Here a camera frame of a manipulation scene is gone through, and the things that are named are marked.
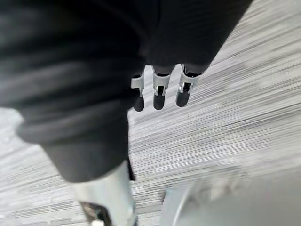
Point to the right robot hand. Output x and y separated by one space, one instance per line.
77 70

